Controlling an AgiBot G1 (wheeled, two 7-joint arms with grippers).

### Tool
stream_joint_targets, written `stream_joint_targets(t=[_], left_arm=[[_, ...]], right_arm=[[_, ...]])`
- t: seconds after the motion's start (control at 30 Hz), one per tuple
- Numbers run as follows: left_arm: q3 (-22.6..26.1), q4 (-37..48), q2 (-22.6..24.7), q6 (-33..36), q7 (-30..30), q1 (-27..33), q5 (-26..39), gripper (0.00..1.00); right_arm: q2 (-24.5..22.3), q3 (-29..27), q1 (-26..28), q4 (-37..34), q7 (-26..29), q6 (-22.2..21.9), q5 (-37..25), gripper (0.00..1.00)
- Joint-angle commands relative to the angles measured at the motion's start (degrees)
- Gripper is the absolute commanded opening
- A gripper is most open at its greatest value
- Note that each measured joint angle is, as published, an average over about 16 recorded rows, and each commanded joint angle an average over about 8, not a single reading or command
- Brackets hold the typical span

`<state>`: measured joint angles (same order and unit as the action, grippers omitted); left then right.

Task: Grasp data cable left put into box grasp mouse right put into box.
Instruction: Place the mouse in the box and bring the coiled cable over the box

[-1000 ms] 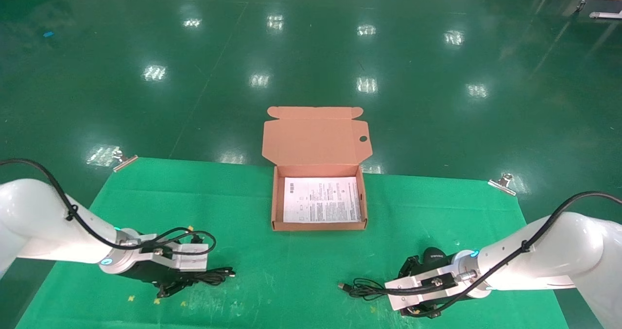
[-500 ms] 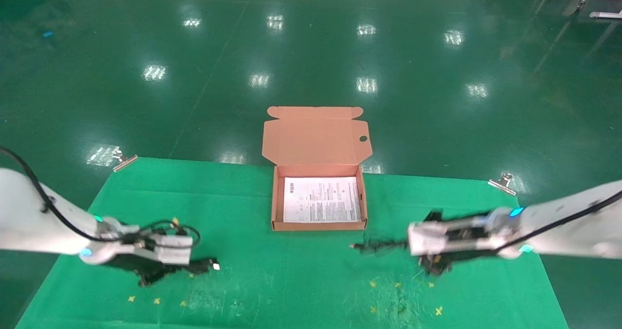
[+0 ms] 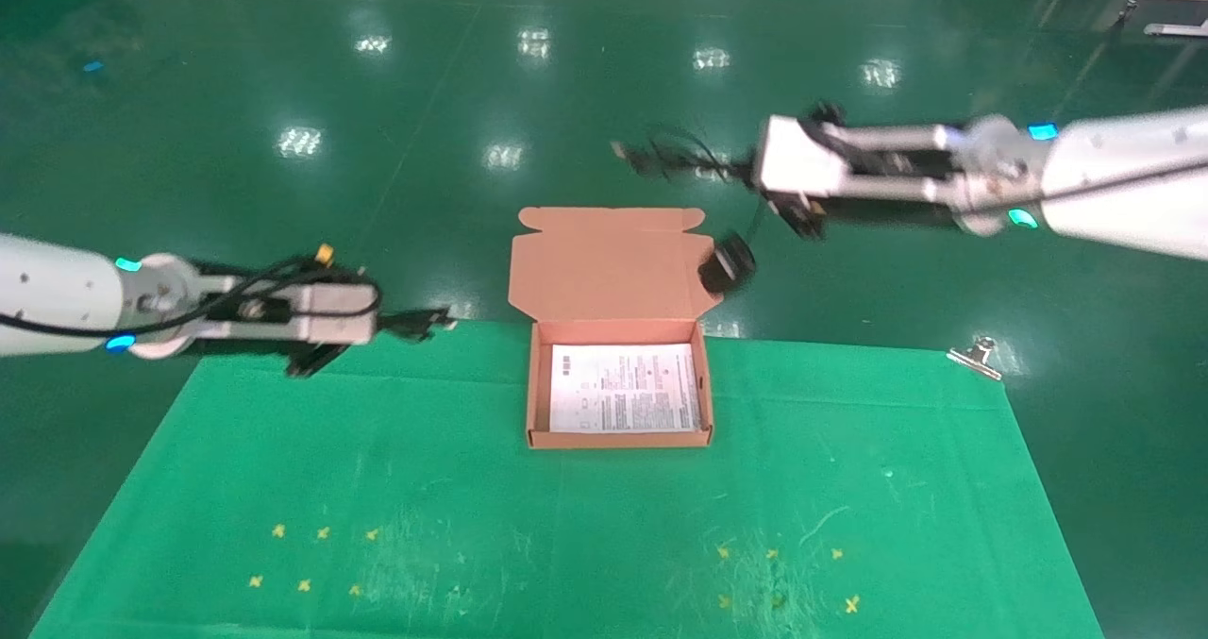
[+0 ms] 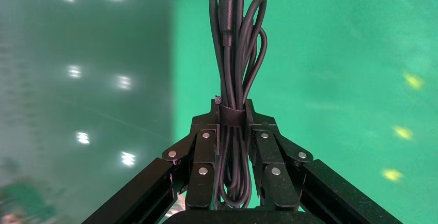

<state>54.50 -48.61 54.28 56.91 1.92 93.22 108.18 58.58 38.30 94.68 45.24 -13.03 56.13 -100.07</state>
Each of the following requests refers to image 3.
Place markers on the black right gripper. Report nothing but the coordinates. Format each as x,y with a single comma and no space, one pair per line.
887,214

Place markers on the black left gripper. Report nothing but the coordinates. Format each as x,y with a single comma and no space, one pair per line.
247,311

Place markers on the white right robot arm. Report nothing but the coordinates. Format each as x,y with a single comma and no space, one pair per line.
1123,176

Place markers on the orange cardboard box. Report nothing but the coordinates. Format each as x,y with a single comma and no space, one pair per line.
613,271

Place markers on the silver binder clip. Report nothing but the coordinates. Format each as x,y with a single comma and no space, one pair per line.
977,356

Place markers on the white printed instruction sheet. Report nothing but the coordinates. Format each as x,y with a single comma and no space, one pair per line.
623,389

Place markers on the green table mat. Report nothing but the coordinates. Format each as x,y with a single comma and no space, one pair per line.
566,526

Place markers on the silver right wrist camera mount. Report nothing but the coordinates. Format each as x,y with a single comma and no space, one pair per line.
797,158

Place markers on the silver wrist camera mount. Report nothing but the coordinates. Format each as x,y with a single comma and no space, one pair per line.
797,158
335,313

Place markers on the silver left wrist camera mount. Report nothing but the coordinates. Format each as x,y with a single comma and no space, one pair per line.
335,313

